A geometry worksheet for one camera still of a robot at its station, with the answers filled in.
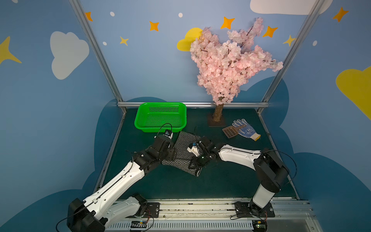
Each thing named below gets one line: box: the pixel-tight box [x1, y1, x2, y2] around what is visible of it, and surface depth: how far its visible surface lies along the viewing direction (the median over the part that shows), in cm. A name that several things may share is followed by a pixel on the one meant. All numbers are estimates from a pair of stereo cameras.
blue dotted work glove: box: [231, 118, 262, 142], surface depth 110 cm
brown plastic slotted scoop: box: [222, 124, 247, 139], surface depth 110 cm
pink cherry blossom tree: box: [189, 17, 284, 127], surface depth 75 cm
